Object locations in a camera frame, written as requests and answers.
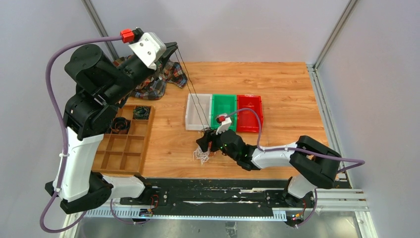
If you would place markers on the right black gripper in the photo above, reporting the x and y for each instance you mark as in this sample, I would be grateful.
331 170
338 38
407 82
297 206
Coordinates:
204 142

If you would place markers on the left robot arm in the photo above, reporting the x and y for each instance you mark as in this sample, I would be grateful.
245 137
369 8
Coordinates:
101 90

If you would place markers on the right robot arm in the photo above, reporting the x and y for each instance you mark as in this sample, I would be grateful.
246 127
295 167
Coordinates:
316 163

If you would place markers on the plaid cloth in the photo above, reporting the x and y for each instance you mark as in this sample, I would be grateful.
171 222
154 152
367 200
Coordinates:
154 87

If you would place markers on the green plastic bin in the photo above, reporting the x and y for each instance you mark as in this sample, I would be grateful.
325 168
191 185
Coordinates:
222 104

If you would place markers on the aluminium front rail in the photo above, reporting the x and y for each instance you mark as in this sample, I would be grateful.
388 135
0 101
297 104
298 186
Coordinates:
326 200

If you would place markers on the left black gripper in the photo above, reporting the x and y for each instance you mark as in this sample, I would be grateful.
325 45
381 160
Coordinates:
170 46

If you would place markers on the green patterned fabric roll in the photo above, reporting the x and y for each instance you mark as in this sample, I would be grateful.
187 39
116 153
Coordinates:
141 112

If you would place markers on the wooden compartment tray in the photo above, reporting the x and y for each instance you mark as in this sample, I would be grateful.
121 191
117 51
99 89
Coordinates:
124 154

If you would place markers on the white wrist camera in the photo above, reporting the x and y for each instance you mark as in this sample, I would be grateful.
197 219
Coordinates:
224 122
149 48

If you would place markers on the red plastic bin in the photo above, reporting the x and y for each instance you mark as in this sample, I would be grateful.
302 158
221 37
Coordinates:
246 120

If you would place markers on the left aluminium frame post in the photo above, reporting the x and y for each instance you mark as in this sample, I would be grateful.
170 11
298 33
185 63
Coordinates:
88 4

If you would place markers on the right aluminium frame post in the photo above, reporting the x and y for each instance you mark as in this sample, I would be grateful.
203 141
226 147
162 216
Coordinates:
349 8

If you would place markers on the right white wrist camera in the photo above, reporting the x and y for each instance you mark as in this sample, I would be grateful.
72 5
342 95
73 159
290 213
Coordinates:
224 122

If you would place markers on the brown fabric roll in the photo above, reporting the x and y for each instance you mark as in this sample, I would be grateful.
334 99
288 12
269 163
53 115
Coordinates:
120 125

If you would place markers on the aluminium frame post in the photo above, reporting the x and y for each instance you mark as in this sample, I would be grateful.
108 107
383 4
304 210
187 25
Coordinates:
349 8
88 4

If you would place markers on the white plastic bin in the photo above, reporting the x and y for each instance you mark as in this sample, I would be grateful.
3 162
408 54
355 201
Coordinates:
198 111

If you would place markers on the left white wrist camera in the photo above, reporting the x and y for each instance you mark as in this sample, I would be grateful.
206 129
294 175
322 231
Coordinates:
149 48

